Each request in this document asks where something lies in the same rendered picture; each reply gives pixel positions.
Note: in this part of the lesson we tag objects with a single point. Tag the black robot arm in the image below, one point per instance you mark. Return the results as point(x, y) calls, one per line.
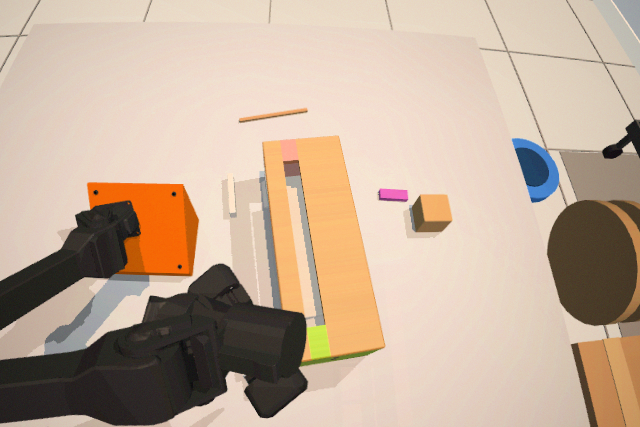
point(177, 358)

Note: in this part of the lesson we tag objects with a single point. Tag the pink flat bar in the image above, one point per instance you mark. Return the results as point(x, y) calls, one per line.
point(393, 195)

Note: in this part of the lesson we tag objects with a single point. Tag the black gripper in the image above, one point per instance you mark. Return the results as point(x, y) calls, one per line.
point(219, 283)

